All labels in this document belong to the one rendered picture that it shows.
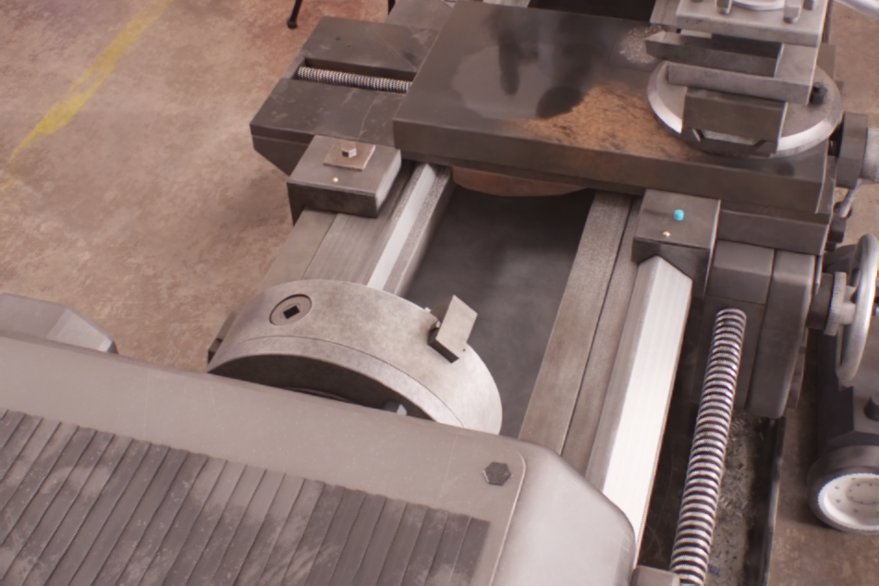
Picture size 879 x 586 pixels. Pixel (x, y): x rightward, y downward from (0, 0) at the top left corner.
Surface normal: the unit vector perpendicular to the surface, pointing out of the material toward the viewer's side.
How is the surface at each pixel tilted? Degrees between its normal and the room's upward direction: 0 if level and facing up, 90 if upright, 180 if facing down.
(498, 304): 26
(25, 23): 0
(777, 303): 90
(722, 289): 90
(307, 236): 0
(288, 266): 0
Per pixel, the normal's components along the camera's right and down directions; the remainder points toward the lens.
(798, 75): -0.04, -0.74
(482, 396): 0.86, -0.14
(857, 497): -0.23, 0.66
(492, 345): -0.11, -0.58
